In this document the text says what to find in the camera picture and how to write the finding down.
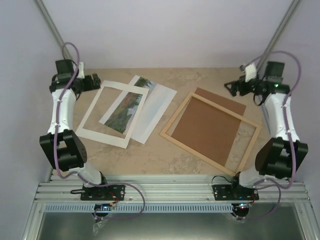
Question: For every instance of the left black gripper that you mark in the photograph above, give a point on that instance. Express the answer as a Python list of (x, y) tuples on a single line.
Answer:
[(97, 82)]

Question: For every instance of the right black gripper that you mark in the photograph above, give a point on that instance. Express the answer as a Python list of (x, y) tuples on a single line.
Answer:
[(240, 83)]

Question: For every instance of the clear glass sheet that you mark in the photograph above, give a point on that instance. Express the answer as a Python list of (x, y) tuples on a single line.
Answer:
[(155, 105)]

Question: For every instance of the light wooden picture frame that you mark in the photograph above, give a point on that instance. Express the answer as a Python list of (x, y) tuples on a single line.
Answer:
[(218, 166)]

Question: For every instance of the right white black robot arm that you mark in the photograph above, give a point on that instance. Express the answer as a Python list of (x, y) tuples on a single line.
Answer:
[(280, 158)]

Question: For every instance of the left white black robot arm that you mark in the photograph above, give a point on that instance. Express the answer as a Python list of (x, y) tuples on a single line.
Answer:
[(63, 148)]

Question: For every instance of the landscape photo print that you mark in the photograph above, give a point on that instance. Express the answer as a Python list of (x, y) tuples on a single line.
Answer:
[(121, 113)]

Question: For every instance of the brown backing board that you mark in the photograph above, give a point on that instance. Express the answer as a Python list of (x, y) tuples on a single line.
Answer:
[(207, 130)]

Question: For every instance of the right control board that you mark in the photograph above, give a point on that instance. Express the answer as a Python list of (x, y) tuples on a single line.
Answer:
[(244, 205)]

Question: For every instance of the control board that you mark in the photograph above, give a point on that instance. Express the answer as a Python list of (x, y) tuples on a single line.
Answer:
[(244, 205), (105, 206)]

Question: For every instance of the left control board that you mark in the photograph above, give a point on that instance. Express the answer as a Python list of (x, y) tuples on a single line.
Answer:
[(105, 206)]

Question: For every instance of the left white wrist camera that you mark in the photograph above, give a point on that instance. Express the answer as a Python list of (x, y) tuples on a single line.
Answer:
[(81, 72)]

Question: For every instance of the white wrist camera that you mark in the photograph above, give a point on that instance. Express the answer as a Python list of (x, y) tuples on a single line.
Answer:
[(249, 70), (81, 72)]

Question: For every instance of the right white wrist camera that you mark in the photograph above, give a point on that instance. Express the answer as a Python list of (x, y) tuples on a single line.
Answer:
[(249, 70)]

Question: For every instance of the left aluminium corner post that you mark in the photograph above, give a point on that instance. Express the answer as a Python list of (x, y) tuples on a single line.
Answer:
[(52, 27)]

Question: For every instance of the aluminium corner post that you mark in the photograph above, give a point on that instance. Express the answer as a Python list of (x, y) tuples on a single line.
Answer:
[(293, 6), (52, 27)]

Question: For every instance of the right aluminium corner post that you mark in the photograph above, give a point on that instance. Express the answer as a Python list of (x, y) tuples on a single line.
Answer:
[(293, 6)]

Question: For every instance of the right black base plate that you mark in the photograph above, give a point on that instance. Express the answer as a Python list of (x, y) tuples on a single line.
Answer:
[(225, 192)]

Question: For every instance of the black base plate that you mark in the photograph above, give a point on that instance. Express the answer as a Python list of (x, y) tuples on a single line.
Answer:
[(111, 193), (225, 192)]

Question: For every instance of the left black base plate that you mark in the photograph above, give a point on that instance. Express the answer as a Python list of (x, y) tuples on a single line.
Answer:
[(111, 193)]

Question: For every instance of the aluminium rail bed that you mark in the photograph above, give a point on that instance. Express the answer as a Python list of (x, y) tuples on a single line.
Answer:
[(172, 188)]

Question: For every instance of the grey slotted cable duct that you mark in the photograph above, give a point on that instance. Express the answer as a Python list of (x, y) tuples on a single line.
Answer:
[(132, 208)]

